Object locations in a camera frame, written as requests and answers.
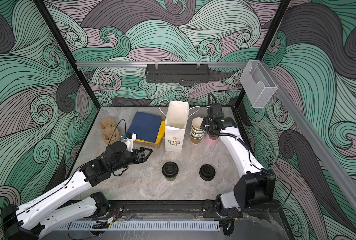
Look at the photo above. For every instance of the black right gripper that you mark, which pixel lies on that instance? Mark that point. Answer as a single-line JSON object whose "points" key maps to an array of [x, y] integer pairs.
{"points": [[205, 124]]}

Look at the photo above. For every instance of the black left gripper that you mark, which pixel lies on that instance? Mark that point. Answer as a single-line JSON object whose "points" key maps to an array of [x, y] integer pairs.
{"points": [[145, 158]]}

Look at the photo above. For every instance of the green paper coffee cup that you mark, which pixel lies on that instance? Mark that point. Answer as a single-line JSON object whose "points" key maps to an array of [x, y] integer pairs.
{"points": [[171, 179]]}

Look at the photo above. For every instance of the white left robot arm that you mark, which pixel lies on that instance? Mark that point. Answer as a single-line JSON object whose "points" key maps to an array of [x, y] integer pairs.
{"points": [[36, 218]]}

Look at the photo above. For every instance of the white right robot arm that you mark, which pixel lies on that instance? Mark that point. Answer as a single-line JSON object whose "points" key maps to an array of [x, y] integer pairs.
{"points": [[256, 185]]}

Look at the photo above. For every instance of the white paper takeout bag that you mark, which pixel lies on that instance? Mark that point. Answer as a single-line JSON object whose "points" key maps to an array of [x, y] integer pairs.
{"points": [[176, 123]]}

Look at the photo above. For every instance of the pink straw holder cup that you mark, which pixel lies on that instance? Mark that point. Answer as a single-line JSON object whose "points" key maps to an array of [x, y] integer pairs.
{"points": [[213, 141]]}

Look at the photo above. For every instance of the stack of paper cups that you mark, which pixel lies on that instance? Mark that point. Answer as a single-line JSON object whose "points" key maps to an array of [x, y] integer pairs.
{"points": [[196, 132]]}

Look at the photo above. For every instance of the navy blue napkin stack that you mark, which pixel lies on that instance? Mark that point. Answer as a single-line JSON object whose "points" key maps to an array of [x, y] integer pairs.
{"points": [[145, 126]]}

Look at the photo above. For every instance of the brown pulp cup carrier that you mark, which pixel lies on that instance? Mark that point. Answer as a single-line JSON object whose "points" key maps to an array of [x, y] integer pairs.
{"points": [[110, 133]]}

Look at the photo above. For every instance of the stack of black lids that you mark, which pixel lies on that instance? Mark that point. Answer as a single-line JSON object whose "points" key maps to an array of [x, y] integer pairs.
{"points": [[207, 172]]}

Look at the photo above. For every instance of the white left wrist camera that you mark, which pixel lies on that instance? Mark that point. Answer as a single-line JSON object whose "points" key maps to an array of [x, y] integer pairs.
{"points": [[129, 139]]}

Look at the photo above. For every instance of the clear acrylic wall holder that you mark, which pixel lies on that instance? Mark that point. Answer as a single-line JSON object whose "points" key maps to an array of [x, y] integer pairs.
{"points": [[258, 83]]}

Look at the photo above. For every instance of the white slotted cable duct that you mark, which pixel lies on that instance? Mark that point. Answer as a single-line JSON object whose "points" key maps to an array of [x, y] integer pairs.
{"points": [[145, 225]]}

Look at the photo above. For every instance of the black wall shelf tray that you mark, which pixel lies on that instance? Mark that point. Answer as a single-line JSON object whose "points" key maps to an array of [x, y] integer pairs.
{"points": [[177, 73]]}

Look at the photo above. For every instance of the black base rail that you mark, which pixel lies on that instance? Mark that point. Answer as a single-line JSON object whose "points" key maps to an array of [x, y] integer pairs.
{"points": [[202, 208]]}

